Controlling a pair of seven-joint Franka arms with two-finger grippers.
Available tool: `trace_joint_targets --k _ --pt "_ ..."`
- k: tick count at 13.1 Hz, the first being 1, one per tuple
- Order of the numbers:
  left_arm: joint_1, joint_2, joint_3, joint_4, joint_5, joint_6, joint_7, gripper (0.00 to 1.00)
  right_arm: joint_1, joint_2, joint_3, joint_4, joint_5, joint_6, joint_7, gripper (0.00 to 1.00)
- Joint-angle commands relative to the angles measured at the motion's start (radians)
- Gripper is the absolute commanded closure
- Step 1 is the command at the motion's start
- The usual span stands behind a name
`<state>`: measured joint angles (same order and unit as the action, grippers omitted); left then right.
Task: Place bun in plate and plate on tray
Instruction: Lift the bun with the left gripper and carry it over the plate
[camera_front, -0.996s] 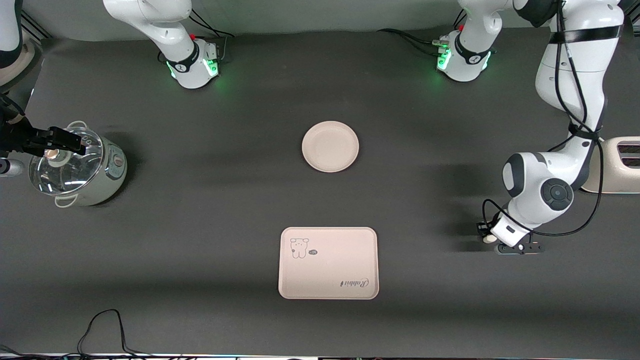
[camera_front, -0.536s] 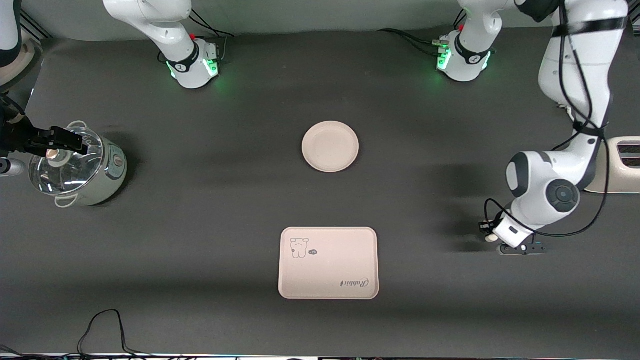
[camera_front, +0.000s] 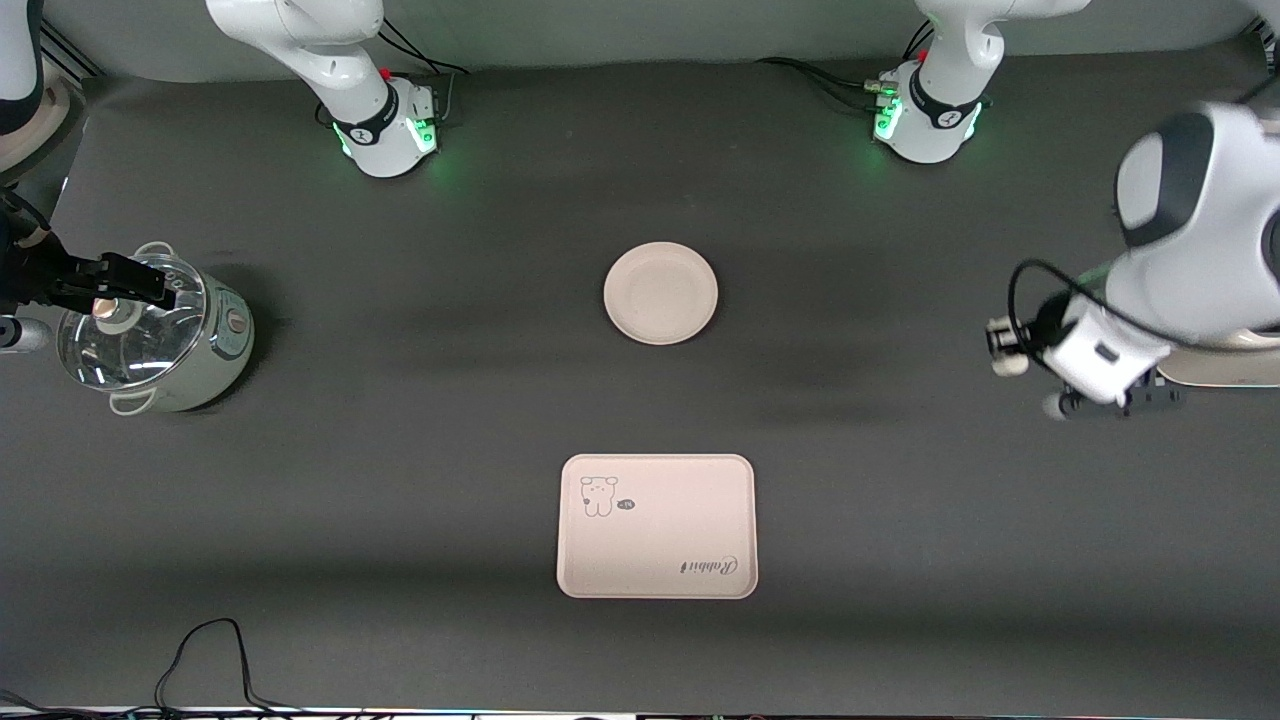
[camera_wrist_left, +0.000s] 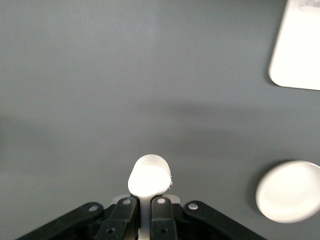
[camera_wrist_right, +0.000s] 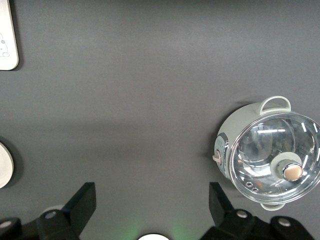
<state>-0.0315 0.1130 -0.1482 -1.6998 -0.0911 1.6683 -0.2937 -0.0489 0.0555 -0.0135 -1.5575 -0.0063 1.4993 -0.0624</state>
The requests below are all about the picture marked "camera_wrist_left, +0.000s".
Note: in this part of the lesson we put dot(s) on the white steamed bun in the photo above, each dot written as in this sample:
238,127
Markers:
148,178

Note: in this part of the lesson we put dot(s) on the beige rectangular rabbit-print tray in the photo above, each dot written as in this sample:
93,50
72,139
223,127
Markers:
297,50

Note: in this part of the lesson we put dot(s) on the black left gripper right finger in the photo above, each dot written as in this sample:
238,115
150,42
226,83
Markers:
162,220

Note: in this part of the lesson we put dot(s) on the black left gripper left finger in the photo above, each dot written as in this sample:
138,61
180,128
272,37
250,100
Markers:
115,220

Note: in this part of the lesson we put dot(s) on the round beige plate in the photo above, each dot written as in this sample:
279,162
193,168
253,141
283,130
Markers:
287,192

